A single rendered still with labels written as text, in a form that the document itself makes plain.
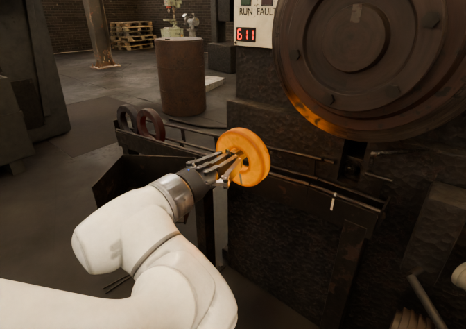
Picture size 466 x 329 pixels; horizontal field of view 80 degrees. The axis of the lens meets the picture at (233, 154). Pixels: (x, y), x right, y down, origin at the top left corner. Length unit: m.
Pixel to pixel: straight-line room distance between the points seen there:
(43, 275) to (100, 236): 1.30
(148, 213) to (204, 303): 0.17
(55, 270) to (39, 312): 1.44
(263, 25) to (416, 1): 0.49
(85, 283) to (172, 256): 1.21
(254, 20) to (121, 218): 0.73
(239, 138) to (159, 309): 0.42
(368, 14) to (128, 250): 0.56
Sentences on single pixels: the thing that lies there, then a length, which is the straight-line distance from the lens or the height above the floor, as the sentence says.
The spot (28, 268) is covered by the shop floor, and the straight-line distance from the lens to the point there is 1.86.
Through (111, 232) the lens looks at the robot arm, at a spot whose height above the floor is 0.86.
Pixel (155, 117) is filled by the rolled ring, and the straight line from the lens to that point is 1.31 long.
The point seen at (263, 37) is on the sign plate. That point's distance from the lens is 0.97.
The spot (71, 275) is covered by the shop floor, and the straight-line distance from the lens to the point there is 1.71.
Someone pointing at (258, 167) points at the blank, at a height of 0.83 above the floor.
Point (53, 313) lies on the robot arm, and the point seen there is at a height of 0.92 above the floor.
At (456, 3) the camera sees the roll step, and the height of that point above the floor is 1.18.
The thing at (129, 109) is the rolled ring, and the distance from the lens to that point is 1.48.
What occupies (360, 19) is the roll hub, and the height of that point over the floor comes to 1.15.
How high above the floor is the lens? 1.16
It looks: 27 degrees down
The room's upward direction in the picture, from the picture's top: straight up
